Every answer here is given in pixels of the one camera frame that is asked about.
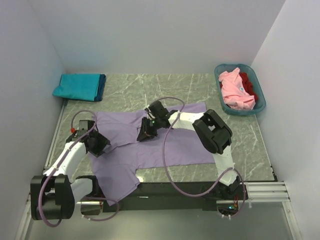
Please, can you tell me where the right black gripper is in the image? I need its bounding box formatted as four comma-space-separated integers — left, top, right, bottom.
137, 117, 163, 143

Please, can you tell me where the purple t shirt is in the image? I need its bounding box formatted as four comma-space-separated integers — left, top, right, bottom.
89, 110, 214, 205

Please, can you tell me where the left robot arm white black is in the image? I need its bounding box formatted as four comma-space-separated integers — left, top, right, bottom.
30, 120, 110, 221

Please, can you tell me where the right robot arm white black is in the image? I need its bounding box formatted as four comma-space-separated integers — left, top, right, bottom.
137, 100, 247, 201

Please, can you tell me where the folded dark blue t shirt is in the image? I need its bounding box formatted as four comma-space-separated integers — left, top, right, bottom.
94, 74, 106, 102

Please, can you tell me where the folded teal t shirt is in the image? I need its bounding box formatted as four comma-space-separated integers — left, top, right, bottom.
52, 73, 101, 102

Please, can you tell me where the black base beam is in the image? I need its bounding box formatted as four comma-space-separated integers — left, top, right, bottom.
74, 181, 248, 213

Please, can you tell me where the pink t shirt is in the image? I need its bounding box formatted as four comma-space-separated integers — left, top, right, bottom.
218, 67, 256, 111

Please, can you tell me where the red t shirt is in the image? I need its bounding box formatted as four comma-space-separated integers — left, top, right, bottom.
239, 72, 259, 102

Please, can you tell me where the teal plastic basket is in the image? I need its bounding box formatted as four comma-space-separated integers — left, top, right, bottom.
214, 63, 266, 116

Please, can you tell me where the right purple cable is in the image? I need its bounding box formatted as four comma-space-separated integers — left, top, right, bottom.
149, 96, 247, 219

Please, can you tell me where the purple cable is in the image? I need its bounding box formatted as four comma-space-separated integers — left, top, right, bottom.
36, 110, 120, 228
149, 96, 247, 219

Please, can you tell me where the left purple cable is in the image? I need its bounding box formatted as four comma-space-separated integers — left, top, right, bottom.
36, 110, 120, 228

